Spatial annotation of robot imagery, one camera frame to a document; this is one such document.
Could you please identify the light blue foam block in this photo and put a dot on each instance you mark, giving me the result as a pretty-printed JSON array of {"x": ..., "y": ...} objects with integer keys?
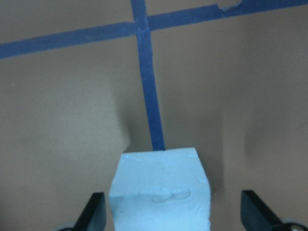
[{"x": 160, "y": 191}]

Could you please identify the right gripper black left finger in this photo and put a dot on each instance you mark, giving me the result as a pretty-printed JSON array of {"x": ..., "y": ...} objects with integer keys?
[{"x": 93, "y": 216}]

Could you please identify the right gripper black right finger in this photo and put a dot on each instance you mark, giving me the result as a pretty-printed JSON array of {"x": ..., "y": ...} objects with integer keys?
[{"x": 256, "y": 215}]

